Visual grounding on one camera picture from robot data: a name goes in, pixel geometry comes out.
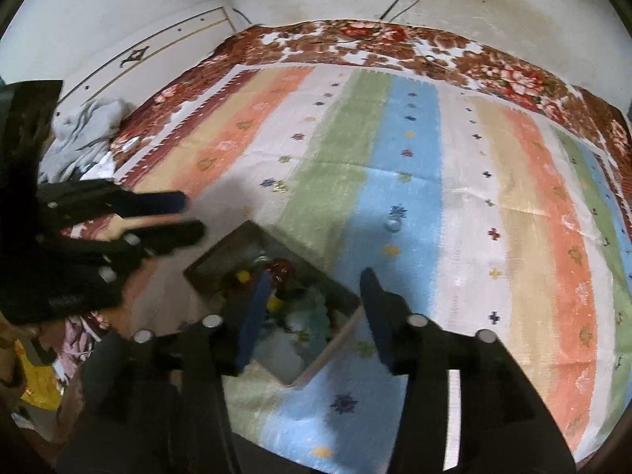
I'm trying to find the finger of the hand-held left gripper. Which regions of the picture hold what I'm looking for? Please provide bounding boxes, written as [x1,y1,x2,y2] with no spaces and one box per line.
[118,220,206,260]
[116,191,189,219]

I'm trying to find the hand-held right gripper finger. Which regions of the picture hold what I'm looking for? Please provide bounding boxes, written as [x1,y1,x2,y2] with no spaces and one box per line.
[359,267,578,474]

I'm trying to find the rectangular metal tin box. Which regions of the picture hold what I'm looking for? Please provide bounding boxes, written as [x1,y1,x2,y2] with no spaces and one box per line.
[182,220,365,387]

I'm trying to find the light blue bead bracelet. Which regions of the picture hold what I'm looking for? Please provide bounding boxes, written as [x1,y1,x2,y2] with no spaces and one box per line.
[285,290,333,352]

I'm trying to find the dark red bead bracelet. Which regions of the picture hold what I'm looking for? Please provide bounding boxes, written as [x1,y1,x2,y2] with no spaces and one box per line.
[268,257,298,288]

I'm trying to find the crumpled white cloth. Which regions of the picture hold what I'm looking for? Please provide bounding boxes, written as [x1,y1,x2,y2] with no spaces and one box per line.
[78,152,118,182]

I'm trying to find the crumpled grey cloth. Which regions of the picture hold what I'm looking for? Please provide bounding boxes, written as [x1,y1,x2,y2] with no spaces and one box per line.
[38,98,133,184]

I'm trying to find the striped pastel bed sheet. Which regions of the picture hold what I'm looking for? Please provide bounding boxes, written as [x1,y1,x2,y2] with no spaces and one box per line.
[113,62,632,474]

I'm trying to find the yellow plastic bag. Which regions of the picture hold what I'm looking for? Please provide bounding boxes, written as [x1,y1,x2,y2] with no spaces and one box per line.
[14,340,64,412]

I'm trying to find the white wooden headboard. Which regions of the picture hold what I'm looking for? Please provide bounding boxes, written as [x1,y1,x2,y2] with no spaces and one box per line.
[53,5,248,109]

